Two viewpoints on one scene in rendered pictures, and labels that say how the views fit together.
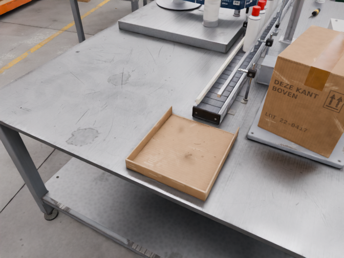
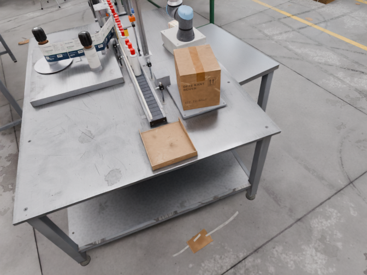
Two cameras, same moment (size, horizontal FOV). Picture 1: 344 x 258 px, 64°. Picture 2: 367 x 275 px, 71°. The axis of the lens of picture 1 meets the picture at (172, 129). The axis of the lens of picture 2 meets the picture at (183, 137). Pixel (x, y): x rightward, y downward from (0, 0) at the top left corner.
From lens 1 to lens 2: 0.76 m
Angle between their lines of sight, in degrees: 30
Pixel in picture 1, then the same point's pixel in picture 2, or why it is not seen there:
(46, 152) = (30, 236)
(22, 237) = not seen: outside the picture
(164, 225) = (163, 196)
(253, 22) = (135, 58)
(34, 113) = (66, 190)
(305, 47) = (184, 64)
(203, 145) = (172, 135)
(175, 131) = (153, 139)
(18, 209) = not seen: outside the picture
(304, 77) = (195, 78)
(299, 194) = (223, 126)
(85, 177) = (91, 216)
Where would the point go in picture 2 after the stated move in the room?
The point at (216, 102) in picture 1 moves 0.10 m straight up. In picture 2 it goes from (157, 112) to (154, 100)
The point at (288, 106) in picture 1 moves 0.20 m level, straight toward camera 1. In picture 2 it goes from (194, 94) to (206, 114)
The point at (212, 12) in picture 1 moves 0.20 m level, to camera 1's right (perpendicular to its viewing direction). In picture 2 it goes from (96, 61) to (117, 49)
